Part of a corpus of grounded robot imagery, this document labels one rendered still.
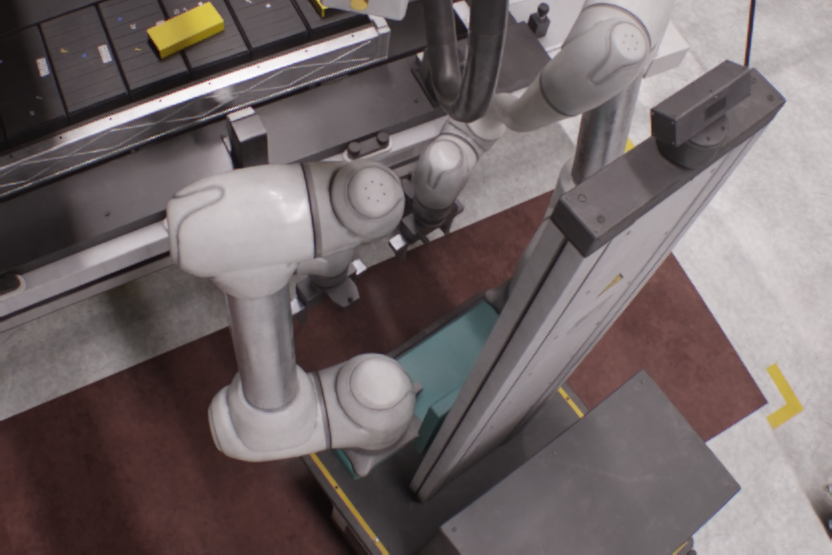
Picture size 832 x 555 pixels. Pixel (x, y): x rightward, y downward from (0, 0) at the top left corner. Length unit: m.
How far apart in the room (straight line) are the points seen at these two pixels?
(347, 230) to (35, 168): 0.98
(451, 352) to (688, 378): 1.16
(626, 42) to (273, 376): 0.77
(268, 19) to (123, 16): 0.34
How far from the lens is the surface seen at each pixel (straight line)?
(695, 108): 0.91
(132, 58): 2.01
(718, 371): 2.98
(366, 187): 1.12
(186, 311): 2.77
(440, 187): 1.80
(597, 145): 1.74
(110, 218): 1.94
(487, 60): 0.80
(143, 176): 1.98
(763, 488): 2.94
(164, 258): 2.38
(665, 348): 2.93
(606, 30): 1.36
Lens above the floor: 2.54
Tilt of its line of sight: 62 degrees down
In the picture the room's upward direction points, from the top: 12 degrees clockwise
